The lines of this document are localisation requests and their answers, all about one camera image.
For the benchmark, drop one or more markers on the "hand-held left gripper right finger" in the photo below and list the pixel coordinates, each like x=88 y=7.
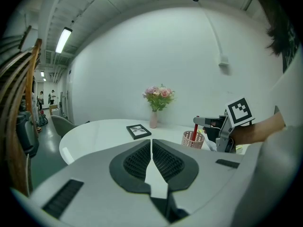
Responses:
x=172 y=167

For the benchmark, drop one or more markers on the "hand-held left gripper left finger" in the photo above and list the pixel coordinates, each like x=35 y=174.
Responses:
x=132 y=167

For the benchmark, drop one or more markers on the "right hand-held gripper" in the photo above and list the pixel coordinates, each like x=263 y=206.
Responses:
x=239 y=111

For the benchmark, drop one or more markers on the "red marker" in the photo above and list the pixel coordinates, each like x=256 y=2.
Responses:
x=195 y=132

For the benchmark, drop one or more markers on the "pink mesh pen holder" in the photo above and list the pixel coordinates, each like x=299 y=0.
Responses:
x=189 y=143

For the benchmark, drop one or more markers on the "person's right forearm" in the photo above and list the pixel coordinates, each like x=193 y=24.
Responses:
x=256 y=131

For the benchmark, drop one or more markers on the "pink vase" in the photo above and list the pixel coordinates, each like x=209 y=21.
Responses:
x=153 y=120

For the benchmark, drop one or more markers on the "pink flower bouquet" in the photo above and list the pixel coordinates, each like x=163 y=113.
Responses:
x=159 y=96

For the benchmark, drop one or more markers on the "yellow sticky notes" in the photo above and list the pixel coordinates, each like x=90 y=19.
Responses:
x=241 y=149

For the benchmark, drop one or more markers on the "grey upholstered chair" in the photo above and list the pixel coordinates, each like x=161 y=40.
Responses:
x=62 y=125

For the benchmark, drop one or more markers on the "light wooden box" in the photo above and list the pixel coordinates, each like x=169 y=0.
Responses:
x=53 y=108

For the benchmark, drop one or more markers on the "wooden bentwood chair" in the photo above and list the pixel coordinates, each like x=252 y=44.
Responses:
x=14 y=98

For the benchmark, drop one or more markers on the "black picture frame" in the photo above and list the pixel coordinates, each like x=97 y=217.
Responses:
x=138 y=131

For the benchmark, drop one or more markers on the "white wall junction box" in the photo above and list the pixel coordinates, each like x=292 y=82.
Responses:
x=223 y=61

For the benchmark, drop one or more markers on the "white wall conduit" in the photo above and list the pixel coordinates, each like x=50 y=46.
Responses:
x=213 y=27

